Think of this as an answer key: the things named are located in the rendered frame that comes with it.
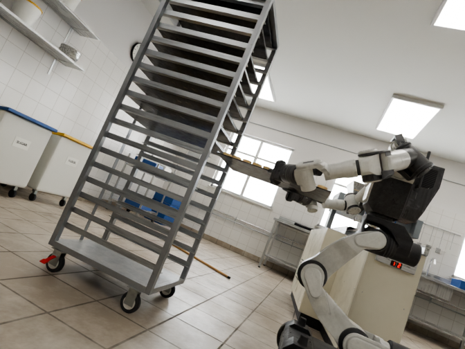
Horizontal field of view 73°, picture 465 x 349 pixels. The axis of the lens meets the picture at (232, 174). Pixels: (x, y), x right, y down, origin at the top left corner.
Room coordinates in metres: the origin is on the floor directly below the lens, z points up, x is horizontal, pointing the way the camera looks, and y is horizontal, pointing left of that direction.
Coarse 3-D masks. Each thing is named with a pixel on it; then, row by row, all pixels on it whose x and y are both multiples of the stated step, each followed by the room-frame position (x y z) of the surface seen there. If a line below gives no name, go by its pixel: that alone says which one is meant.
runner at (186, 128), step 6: (120, 108) 1.77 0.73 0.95; (126, 108) 1.76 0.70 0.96; (132, 108) 1.75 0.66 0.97; (138, 114) 1.74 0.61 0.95; (144, 114) 1.73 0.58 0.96; (150, 114) 1.72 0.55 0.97; (156, 120) 1.71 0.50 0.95; (162, 120) 1.70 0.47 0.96; (168, 120) 1.69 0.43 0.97; (174, 126) 1.68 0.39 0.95; (180, 126) 1.67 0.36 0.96; (186, 126) 1.66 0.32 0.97; (192, 132) 1.65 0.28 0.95; (198, 132) 1.64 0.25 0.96; (204, 132) 1.63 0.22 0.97; (216, 138) 1.61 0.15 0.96
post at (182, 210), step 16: (272, 0) 1.60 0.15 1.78; (256, 32) 1.59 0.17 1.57; (240, 64) 1.59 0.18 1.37; (224, 112) 1.58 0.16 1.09; (208, 144) 1.59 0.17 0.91; (192, 176) 1.59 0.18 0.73; (192, 192) 1.60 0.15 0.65; (176, 224) 1.59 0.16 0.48; (160, 256) 1.59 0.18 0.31; (160, 272) 1.61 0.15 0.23
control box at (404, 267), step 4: (376, 256) 2.02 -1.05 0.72; (380, 256) 2.01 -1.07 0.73; (380, 260) 2.01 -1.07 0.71; (384, 260) 2.01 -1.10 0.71; (388, 260) 2.00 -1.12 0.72; (392, 260) 1.99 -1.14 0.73; (388, 264) 2.00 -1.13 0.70; (396, 264) 1.99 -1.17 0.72; (404, 264) 1.98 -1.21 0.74; (396, 268) 2.01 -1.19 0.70; (400, 268) 1.98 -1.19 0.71; (404, 268) 1.98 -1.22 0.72; (408, 268) 1.98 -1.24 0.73; (412, 268) 1.97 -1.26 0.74; (416, 268) 1.97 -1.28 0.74; (408, 272) 1.98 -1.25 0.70; (412, 272) 1.97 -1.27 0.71
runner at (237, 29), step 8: (168, 16) 1.78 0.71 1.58; (176, 16) 1.75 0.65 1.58; (184, 16) 1.74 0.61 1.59; (192, 16) 1.72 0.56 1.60; (200, 24) 1.74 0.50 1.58; (208, 24) 1.70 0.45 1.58; (216, 24) 1.68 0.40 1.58; (224, 24) 1.67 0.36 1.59; (232, 24) 1.66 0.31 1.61; (232, 32) 1.68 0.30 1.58; (240, 32) 1.65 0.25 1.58; (248, 32) 1.63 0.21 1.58
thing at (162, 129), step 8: (128, 112) 1.81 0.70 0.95; (136, 120) 1.97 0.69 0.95; (144, 120) 1.87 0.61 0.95; (152, 120) 1.77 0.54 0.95; (152, 128) 2.02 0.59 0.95; (160, 128) 1.91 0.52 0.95; (168, 128) 1.81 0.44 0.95; (176, 136) 1.97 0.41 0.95; (184, 136) 1.87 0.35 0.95; (192, 136) 1.77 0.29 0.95; (200, 136) 1.69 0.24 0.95; (192, 144) 2.01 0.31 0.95; (200, 144) 1.90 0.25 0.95; (216, 144) 1.72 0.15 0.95; (216, 152) 1.97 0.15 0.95
